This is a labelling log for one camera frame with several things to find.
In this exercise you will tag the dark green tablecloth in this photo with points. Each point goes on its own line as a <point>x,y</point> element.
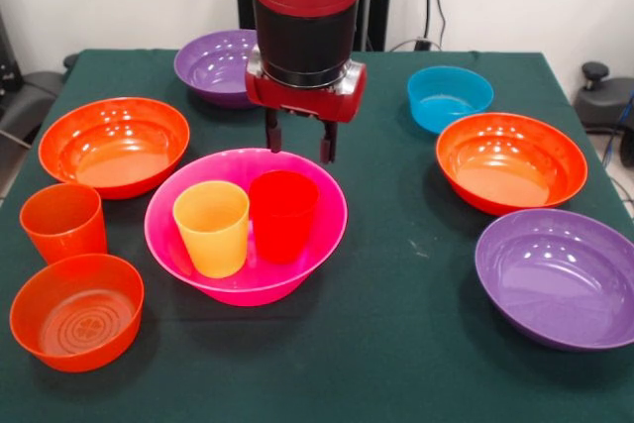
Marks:
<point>317,358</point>

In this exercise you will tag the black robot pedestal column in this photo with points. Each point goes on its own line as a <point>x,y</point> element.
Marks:
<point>381,7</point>

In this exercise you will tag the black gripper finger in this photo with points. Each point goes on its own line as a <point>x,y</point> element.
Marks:
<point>275,133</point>
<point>328,143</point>

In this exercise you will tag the blue bowl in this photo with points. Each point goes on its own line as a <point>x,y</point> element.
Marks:
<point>451,106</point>

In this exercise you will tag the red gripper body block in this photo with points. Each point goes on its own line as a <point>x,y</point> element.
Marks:
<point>307,98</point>

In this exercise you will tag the red cup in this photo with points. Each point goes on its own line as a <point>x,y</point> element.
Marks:
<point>282,230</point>

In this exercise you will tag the black pedestal leg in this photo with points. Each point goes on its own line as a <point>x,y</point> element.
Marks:
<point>604,101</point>
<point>42,88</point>

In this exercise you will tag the purple bowl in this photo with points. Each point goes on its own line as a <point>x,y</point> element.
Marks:
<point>213,66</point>
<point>555,279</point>

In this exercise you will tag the large pink bowl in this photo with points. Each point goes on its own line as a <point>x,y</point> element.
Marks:
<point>327,215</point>

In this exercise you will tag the small orange bowl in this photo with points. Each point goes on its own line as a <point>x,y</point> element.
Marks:
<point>74,324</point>

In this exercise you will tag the yellow cup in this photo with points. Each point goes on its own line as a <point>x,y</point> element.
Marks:
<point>213,240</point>

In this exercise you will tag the large orange bowl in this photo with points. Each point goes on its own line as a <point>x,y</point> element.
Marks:
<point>114,150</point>
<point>515,165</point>

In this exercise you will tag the black side stand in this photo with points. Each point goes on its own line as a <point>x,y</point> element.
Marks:
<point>15,116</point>

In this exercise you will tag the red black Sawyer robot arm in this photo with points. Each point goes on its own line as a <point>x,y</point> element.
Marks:
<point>307,12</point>

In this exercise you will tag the orange cup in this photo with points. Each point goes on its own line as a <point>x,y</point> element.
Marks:
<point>64,235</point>

